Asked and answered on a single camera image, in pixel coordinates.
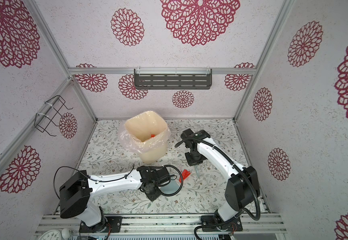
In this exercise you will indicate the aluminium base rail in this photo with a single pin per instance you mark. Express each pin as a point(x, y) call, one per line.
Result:
point(170, 224)

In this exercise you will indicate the white dial gauge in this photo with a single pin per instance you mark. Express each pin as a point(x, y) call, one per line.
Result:
point(51, 235)

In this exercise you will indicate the dark grey wall shelf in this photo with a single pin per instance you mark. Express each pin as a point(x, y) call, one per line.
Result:
point(178, 80)

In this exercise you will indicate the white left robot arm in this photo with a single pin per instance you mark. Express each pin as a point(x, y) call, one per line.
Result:
point(76, 193)

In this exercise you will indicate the black wire wall basket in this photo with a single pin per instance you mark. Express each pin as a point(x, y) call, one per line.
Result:
point(43, 120)

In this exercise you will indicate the cream trash bin with liner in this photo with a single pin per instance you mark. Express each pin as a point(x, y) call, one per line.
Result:
point(134, 136)

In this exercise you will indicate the white bristle hand brush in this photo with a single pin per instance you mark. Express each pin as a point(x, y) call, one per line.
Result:
point(196, 169)

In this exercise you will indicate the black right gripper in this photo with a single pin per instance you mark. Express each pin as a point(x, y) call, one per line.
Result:
point(191, 162)

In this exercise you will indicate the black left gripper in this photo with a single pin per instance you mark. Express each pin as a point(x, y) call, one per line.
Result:
point(153, 197)

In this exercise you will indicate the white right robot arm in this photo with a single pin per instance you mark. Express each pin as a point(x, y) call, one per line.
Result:
point(242, 190)

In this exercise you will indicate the grey-green plastic dustpan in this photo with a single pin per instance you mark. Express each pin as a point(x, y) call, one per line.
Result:
point(171, 188)

